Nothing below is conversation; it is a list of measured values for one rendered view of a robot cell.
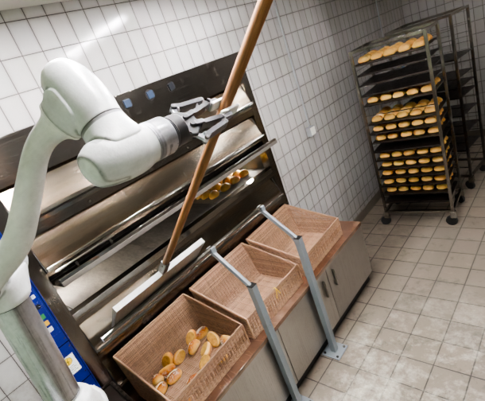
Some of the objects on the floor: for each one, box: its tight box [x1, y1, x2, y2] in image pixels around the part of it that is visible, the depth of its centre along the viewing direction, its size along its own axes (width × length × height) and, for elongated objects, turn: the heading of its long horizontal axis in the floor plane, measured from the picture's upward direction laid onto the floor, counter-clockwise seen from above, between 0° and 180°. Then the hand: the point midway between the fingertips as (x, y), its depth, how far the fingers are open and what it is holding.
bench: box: [127, 220, 372, 401], centre depth 251 cm, size 56×242×58 cm, turn 0°
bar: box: [100, 204, 348, 401], centre depth 215 cm, size 31×127×118 cm, turn 0°
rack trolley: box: [385, 4, 485, 189], centre depth 404 cm, size 51×72×178 cm
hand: (223, 107), depth 99 cm, fingers closed on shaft, 3 cm apart
